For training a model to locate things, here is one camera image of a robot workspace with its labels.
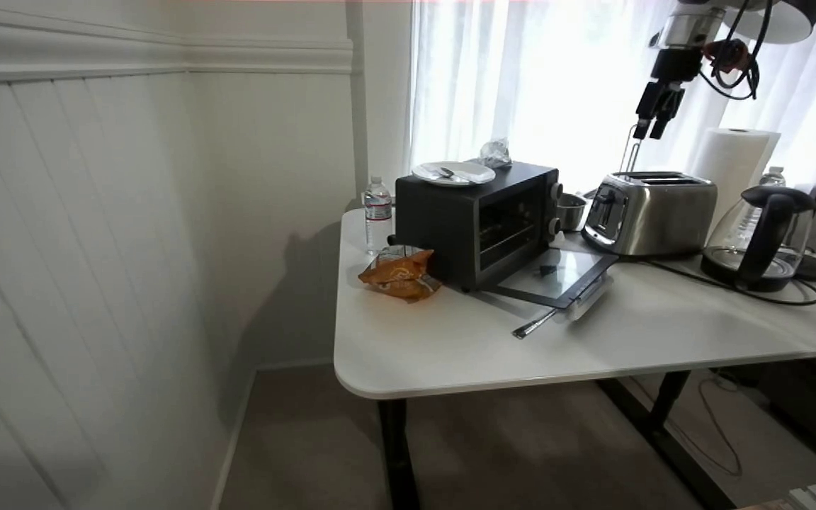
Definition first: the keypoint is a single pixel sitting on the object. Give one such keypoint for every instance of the black toaster oven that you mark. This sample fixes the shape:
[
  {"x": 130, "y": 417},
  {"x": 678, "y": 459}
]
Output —
[{"x": 465, "y": 228}]

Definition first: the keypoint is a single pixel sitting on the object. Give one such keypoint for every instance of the black table frame legs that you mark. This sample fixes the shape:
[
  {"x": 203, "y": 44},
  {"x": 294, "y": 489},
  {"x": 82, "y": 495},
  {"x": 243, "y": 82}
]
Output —
[{"x": 399, "y": 454}]

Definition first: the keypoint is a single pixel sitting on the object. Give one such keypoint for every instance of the white paper towel roll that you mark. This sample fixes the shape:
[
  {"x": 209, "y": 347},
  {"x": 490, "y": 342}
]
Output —
[{"x": 739, "y": 172}]

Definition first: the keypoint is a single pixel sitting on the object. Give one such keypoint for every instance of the white plate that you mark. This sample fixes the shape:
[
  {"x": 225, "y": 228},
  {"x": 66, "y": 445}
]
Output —
[{"x": 456, "y": 173}]

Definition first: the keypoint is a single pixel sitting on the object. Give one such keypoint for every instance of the black desk lamp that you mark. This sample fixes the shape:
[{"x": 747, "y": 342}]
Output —
[{"x": 787, "y": 17}]

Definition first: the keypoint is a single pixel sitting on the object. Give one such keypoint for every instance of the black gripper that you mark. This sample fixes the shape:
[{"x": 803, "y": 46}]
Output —
[{"x": 675, "y": 70}]

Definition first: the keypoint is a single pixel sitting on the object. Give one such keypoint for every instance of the crumpled clear plastic wrap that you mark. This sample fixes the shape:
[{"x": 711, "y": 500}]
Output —
[{"x": 497, "y": 155}]

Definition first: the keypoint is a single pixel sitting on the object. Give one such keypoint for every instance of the silver two-slot toaster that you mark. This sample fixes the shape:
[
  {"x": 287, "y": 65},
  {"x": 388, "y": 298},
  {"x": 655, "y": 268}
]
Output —
[{"x": 654, "y": 213}]

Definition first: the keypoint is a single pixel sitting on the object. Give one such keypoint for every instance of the white sheer curtain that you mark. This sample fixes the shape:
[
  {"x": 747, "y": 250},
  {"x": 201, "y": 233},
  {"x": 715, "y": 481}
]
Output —
[{"x": 539, "y": 87}]

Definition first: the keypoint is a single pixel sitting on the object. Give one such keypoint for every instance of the small metal utensil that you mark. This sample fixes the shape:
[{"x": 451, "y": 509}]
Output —
[{"x": 447, "y": 172}]

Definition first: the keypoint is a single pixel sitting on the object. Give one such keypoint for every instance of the orange snack bag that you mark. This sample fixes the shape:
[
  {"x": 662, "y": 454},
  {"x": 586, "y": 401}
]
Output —
[{"x": 399, "y": 272}]

